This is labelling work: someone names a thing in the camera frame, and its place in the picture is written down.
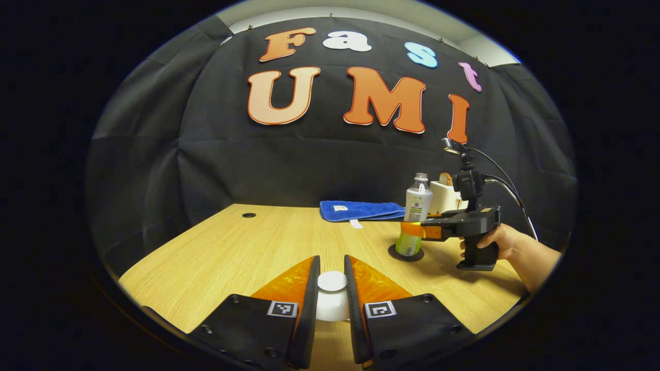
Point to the clear water bottle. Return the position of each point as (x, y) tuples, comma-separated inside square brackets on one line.
[(416, 206)]

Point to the white toaster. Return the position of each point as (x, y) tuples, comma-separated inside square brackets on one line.
[(443, 198)]

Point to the blue towel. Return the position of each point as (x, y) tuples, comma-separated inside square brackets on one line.
[(361, 211)]

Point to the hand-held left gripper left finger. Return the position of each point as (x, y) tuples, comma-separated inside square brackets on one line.
[(311, 309)]

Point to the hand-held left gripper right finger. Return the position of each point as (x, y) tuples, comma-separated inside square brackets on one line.
[(353, 309)]

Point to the toast slice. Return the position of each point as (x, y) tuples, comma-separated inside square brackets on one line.
[(446, 179)]

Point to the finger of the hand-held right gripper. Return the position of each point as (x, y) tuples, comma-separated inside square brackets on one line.
[(420, 230)]

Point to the dark round coaster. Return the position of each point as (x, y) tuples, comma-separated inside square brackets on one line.
[(394, 253)]

